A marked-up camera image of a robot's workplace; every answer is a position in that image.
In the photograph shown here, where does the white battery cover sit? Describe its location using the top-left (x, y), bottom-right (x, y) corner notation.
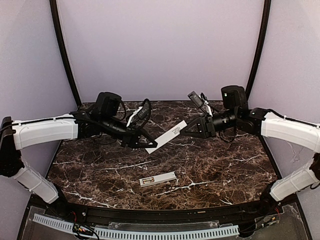
top-left (145, 120), bottom-right (187, 154)

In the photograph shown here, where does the white remote control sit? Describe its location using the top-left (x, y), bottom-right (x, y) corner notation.
top-left (139, 171), bottom-right (177, 188)

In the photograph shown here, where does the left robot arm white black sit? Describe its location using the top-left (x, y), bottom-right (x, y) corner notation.
top-left (0, 92), bottom-right (158, 204)

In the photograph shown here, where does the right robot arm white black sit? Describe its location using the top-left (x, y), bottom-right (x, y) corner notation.
top-left (180, 85), bottom-right (320, 203)

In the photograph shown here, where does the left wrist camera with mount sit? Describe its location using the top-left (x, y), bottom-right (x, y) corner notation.
top-left (126, 98), bottom-right (152, 130)

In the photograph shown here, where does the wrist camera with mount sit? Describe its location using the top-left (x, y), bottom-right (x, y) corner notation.
top-left (126, 98), bottom-right (152, 130)
top-left (187, 91), bottom-right (214, 117)

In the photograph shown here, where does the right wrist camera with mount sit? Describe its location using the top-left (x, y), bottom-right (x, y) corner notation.
top-left (187, 91), bottom-right (214, 117)

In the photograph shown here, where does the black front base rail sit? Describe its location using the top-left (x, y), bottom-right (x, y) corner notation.
top-left (29, 194), bottom-right (298, 231)

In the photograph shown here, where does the grey slotted cable duct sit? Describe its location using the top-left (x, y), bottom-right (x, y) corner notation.
top-left (32, 213), bottom-right (240, 240)

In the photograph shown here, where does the black right frame post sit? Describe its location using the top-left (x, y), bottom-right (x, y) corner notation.
top-left (245, 0), bottom-right (272, 99)

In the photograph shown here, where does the black frame post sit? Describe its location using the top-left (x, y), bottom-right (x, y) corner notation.
top-left (245, 0), bottom-right (272, 99)
top-left (49, 0), bottom-right (82, 108)

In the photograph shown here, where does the black left frame post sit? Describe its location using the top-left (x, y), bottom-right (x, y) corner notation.
top-left (49, 0), bottom-right (82, 108)

